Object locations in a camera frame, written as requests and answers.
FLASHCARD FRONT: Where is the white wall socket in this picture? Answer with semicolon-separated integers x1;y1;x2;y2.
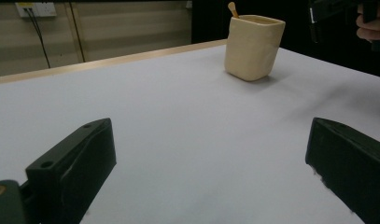
15;2;58;18

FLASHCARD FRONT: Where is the makeup brush with orange ferrule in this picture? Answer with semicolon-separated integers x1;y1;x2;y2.
227;1;241;19

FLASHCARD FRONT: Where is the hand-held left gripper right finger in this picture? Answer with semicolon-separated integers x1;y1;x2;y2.
304;117;380;224

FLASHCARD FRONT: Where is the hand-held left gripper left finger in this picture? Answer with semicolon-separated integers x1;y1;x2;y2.
24;118;118;224

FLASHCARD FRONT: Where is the wooden table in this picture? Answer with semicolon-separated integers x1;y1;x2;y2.
0;38;228;87

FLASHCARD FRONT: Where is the cream square cup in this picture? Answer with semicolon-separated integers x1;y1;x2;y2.
223;14;287;82

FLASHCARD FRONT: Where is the beige panelled cabinet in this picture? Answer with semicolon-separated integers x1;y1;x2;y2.
0;0;192;78

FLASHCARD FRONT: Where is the black wall socket cable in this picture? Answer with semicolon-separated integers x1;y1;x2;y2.
24;8;51;69

